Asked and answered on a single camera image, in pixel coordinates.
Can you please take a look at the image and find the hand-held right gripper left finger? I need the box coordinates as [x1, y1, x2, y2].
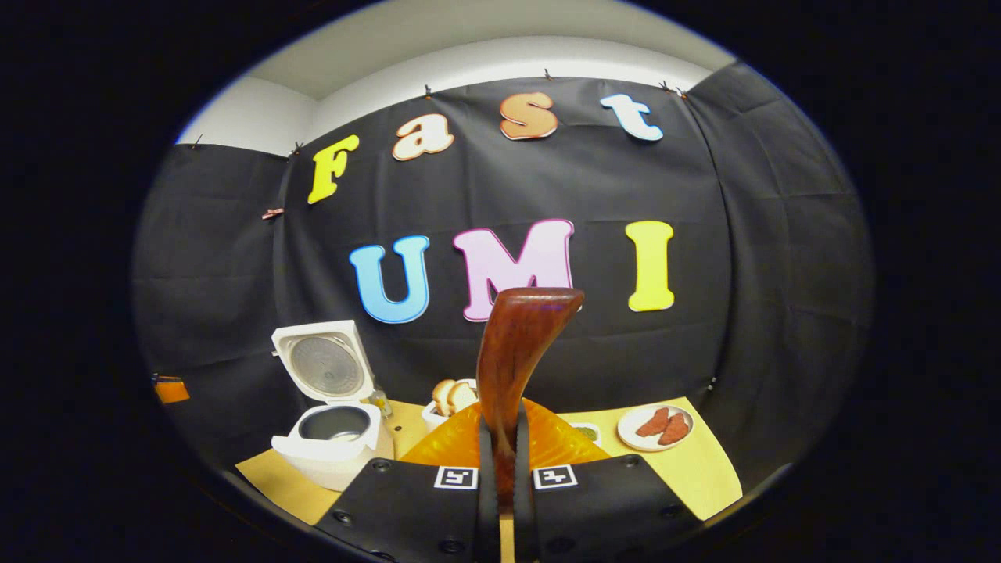
[313, 407, 501, 563]

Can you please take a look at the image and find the brown wooden spoon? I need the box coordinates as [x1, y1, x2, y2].
[475, 287, 586, 513]

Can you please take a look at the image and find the white toaster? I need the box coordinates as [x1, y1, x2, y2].
[422, 379, 479, 434]

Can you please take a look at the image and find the white rice cooker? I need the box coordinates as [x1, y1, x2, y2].
[271, 320, 394, 493]

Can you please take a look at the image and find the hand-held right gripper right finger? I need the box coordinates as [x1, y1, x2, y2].
[512, 399, 701, 563]

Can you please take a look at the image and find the white oval plate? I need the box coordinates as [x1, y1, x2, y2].
[617, 403, 695, 454]

